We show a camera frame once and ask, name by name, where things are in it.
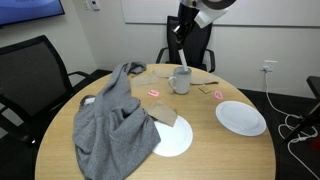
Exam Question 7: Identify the whiteboard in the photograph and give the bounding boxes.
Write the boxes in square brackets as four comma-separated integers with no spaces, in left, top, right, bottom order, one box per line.
[120,0,320,28]

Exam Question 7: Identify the wall power outlet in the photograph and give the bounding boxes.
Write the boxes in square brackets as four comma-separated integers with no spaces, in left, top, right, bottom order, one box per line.
[261,60,277,72]

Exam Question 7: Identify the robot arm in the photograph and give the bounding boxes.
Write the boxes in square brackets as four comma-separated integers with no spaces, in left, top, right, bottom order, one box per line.
[172,0,236,48]

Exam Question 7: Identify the small cardboard square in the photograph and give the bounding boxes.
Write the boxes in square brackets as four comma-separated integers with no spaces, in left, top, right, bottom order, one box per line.
[199,85,212,94]

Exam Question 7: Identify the white flat plate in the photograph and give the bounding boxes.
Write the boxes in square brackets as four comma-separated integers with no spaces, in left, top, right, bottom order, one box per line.
[153,116,193,157]

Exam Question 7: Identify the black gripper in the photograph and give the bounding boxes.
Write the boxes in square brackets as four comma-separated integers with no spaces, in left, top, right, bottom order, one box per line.
[172,3,198,49]

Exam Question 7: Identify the brown paper napkin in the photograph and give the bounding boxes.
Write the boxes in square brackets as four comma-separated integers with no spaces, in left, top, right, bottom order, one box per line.
[191,75,218,85]

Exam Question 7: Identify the white mug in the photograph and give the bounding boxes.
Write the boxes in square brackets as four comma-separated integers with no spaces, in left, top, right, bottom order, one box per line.
[168,67,192,95]

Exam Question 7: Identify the wall monitor screen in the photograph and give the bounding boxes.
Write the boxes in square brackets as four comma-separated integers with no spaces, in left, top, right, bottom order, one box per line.
[0,0,65,26]

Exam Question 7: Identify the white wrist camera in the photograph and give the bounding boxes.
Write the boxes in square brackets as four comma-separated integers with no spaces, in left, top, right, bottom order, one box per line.
[194,5,228,28]

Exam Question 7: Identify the white deep plate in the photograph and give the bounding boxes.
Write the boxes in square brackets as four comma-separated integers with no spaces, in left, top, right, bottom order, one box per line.
[215,101,267,136]

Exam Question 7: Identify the white marker pen black cap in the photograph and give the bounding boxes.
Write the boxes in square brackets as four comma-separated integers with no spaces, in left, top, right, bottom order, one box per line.
[178,49,188,71]

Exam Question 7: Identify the brown napkin near edge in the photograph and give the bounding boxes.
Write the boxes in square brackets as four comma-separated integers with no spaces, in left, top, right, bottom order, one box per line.
[130,69,172,86]

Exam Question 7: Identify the black tripod leg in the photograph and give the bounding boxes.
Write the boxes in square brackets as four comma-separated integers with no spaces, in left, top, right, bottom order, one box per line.
[284,76,320,143]

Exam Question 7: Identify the grey cloth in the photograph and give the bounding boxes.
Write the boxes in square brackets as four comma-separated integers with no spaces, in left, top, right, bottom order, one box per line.
[73,62,160,180]

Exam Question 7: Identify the pink sticky note near mug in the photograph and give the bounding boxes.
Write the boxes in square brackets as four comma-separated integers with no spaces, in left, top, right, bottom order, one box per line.
[147,90,160,97]

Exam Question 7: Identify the black mesh chair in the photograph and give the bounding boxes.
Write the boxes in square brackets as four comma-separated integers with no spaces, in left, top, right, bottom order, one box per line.
[0,34,113,149]

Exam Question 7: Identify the white cable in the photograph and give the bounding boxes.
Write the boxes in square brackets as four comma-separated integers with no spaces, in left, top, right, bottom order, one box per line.
[264,68,320,180]

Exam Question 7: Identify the wall thermostat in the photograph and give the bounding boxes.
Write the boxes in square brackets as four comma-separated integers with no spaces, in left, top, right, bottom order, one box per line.
[89,0,100,11]

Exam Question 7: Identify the black office chair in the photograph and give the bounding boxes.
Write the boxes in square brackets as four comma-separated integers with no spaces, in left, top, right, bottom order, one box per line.
[156,16,215,72]

